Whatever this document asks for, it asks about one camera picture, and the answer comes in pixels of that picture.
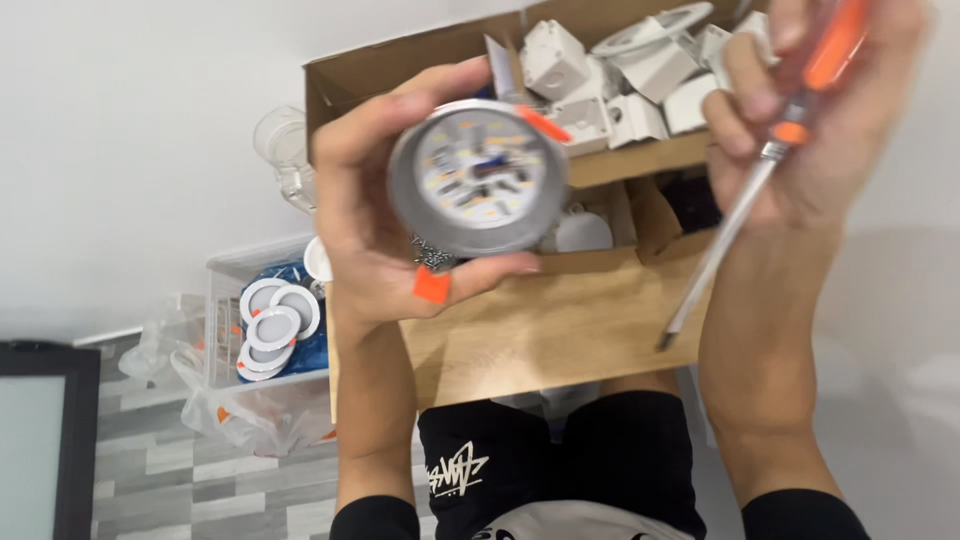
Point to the person's right hand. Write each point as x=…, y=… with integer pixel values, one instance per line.
x=832, y=142

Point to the person's left hand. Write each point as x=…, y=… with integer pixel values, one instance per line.
x=358, y=232

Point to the round grey LED downlight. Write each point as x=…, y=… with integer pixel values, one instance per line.
x=480, y=176

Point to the white round cap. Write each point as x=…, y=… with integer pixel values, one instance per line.
x=316, y=259

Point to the pile of small screws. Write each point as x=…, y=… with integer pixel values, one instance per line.
x=433, y=253

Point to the clear plastic jar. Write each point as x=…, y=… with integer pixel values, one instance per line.
x=281, y=150

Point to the blue plastic bag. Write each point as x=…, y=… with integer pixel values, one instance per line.
x=311, y=352

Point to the clear plastic storage bin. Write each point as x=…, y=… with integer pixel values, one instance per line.
x=221, y=322

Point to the large cardboard carton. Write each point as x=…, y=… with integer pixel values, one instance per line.
x=645, y=159

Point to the heap of white driver boxes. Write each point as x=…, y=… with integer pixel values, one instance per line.
x=645, y=82

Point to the clear plastic bag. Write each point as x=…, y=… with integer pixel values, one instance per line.
x=255, y=424

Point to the white round downlight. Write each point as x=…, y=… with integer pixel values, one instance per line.
x=637, y=34

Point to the white dome cover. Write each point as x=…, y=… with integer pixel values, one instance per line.
x=583, y=232

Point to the black sleeve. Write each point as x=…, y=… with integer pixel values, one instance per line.
x=375, y=521
x=802, y=517

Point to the black printed shorts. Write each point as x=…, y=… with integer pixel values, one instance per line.
x=600, y=457

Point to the white shirt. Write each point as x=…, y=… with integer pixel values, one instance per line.
x=577, y=521

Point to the black framed panel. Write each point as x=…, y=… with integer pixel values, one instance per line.
x=45, y=442

